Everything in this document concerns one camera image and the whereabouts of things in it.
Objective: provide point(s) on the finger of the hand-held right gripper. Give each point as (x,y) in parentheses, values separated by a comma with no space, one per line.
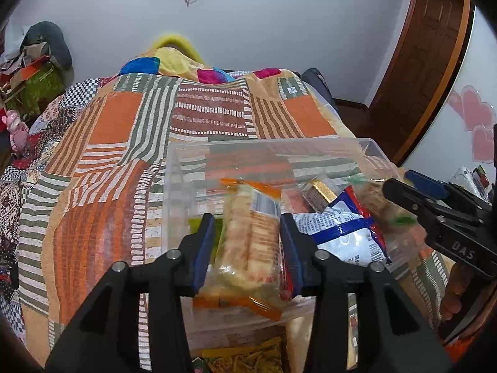
(407,198)
(425,184)

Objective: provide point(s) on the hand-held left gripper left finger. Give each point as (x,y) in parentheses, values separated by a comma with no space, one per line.
(205,248)

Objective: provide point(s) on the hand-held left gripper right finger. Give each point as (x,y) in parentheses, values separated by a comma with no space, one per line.
(290,252)

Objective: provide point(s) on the orange-edged clear biscuit packet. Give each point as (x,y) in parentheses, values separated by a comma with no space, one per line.
(248,241)

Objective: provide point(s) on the clear plastic storage box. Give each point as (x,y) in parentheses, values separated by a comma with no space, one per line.
(182,186)

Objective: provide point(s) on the person's right hand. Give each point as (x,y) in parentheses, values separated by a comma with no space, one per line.
(454,291)

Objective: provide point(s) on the green-edged clear snack packet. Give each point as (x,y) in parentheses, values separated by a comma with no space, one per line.
(372,198)

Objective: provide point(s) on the white blue red snack packet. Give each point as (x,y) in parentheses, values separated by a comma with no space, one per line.
(341,237)

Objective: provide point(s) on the brown gold snack packet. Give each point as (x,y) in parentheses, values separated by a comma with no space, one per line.
(316,196)

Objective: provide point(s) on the yellow fries snack packet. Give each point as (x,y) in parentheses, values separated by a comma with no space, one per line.
(248,359)

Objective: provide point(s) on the brown wooden door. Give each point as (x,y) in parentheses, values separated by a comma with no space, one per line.
(419,66)

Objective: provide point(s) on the patchwork striped blanket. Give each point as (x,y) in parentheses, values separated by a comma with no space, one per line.
(116,124)

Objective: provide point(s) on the yellow pillow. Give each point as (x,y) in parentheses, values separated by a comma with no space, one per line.
(174,40)

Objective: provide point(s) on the pink plush toy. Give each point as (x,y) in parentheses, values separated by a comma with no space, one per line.
(15,128)

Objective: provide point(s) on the green patterned bag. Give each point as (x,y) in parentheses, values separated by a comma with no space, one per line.
(39,87)

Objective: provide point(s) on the pink heart wall stickers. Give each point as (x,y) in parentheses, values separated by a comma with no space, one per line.
(475,120)

